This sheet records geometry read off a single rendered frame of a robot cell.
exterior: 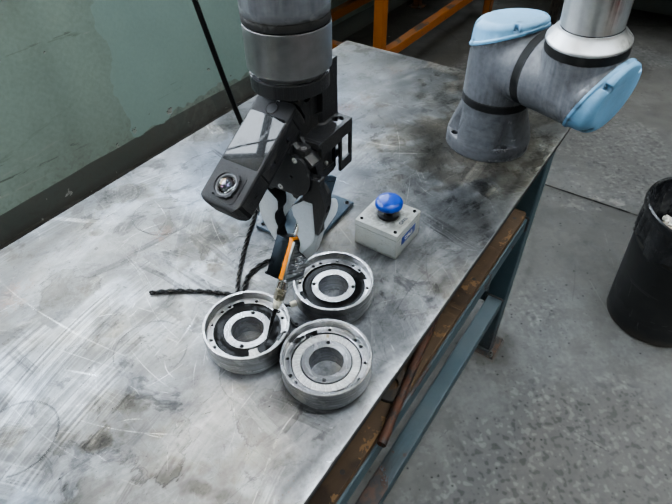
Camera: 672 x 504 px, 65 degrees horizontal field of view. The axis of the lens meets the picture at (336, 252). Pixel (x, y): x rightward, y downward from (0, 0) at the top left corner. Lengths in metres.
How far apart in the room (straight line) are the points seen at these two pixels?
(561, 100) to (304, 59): 0.50
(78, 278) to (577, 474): 1.26
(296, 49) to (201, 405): 0.40
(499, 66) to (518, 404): 1.00
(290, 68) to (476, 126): 0.57
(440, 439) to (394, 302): 0.85
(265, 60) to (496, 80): 0.54
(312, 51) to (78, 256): 0.53
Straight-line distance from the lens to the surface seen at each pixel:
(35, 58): 2.21
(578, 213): 2.29
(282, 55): 0.45
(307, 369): 0.61
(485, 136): 0.97
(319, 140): 0.50
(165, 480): 0.61
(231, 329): 0.66
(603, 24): 0.83
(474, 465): 1.50
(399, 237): 0.74
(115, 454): 0.64
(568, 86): 0.85
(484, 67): 0.93
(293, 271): 0.59
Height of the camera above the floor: 1.34
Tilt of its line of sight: 44 degrees down
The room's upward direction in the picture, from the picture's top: 1 degrees counter-clockwise
